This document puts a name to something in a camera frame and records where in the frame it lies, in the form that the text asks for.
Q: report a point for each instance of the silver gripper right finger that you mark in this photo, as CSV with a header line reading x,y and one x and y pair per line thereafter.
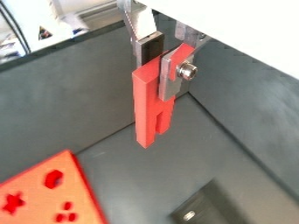
x,y
176,67

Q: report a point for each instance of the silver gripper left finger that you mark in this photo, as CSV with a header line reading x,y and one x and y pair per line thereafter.
x,y
147,40

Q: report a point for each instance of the red double-square peg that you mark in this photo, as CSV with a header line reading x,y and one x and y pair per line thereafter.
x,y
152,111

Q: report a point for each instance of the red shape-sorting board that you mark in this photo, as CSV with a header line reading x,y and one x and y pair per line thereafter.
x,y
49,194

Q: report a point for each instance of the black curved holder stand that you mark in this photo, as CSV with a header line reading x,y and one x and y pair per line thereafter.
x,y
208,207

